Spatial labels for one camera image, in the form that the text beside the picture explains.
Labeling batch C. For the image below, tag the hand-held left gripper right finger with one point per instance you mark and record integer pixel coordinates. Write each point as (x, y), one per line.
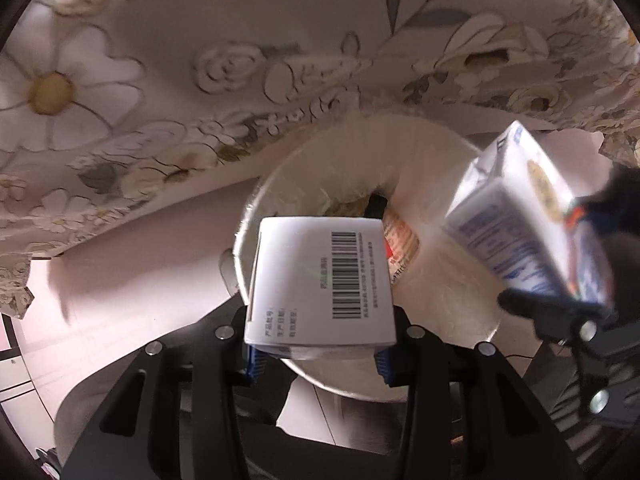
(382, 365)

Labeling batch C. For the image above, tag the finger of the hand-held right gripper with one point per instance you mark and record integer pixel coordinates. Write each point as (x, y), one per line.
(560, 312)
(617, 200)

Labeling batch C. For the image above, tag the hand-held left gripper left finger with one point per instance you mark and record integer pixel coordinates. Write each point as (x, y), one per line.
(256, 364)

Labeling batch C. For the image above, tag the white trash bin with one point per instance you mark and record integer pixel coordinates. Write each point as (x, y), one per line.
(440, 310)

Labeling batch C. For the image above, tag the white milk carton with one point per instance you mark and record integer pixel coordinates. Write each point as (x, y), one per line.
(520, 220)

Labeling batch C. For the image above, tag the white barcode box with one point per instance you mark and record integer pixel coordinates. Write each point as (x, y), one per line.
(320, 285)

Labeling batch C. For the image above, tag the red printed wrapper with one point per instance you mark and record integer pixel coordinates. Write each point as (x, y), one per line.
(402, 245)

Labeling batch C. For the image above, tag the floral bed sheet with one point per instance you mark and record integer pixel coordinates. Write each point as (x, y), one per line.
(150, 85)

